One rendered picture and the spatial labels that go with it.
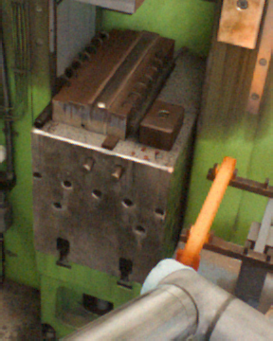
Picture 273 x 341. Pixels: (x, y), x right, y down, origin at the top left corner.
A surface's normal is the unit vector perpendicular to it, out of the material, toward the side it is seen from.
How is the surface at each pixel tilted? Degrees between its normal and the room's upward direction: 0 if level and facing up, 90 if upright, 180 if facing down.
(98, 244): 90
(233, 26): 90
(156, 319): 36
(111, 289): 90
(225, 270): 0
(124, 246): 90
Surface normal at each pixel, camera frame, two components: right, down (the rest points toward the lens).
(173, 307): 0.65, -0.64
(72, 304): -0.32, 0.54
